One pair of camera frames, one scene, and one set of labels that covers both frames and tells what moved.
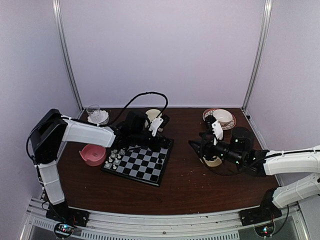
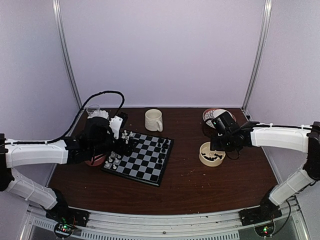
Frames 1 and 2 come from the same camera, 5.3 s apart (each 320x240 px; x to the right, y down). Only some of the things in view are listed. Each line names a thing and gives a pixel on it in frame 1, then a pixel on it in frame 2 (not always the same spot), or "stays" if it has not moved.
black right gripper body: x=207 y=146 -> x=225 y=144
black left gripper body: x=153 y=146 -> x=120 y=150
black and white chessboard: x=140 y=162 stays
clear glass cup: x=93 y=111 stays
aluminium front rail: x=212 y=225 stays
